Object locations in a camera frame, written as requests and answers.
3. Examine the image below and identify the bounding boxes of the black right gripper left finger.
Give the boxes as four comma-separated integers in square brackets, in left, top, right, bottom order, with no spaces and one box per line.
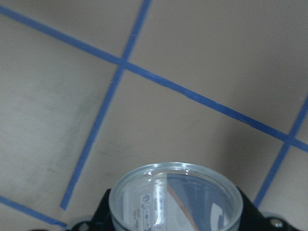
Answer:
[91,189,112,231]

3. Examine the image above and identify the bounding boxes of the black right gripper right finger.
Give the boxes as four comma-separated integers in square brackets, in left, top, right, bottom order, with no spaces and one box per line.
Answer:
[237,187,264,231]

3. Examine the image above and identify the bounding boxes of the clear tennis ball can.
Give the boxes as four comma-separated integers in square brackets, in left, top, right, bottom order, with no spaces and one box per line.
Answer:
[109,162,244,231]

